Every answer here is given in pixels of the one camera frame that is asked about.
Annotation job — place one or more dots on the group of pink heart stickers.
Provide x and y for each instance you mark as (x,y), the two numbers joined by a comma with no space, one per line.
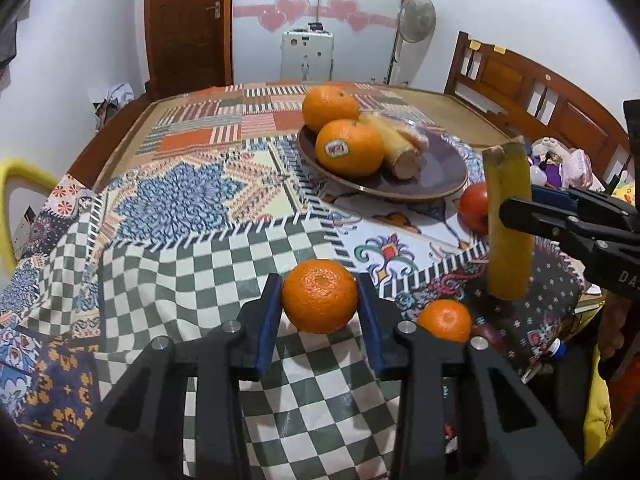
(292,8)

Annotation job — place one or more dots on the pile of assorted bedside items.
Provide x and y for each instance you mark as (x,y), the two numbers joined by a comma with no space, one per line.
(575,167)

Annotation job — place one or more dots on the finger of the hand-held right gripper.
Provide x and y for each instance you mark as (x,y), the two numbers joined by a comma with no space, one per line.
(555,196)
(535,220)

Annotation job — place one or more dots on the large plain orange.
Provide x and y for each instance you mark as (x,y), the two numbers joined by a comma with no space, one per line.
(330,107)

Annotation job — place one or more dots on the purple plate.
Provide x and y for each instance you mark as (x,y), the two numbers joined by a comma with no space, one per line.
(440,172)

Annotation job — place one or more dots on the orange striped patchwork blanket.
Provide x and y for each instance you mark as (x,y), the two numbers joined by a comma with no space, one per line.
(210,120)

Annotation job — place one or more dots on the tan bamboo bed mat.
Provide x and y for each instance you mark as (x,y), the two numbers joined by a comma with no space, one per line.
(450,105)

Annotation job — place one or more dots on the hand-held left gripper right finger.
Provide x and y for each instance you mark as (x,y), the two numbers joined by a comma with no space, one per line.
(372,330)

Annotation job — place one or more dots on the orange with sticker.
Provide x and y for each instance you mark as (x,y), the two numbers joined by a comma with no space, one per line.
(350,150)

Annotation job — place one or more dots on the red tomato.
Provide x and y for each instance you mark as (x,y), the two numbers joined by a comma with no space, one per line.
(472,207)

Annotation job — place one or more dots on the peeled yellow corn cob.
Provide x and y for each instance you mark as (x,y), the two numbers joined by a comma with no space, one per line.
(395,150)

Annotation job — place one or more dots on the pile of clothes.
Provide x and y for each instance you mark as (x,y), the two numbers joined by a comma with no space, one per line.
(112,101)

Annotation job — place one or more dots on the small tangerine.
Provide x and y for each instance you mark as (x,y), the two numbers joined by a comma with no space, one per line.
(320,296)
(444,321)

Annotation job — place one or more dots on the yellow garment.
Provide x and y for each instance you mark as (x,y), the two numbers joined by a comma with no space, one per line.
(597,410)

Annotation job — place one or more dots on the patterned patchwork cloth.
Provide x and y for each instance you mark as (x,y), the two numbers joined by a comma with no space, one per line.
(175,240)

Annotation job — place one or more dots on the small white appliance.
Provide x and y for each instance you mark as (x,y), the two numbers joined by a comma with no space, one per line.
(306,57)

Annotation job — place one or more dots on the brown wooden door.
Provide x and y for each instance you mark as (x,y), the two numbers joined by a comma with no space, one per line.
(185,25)

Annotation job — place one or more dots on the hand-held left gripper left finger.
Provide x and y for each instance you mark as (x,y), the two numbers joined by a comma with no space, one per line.
(267,330)

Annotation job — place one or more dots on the standing electric fan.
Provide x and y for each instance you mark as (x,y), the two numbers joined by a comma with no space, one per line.
(417,17)

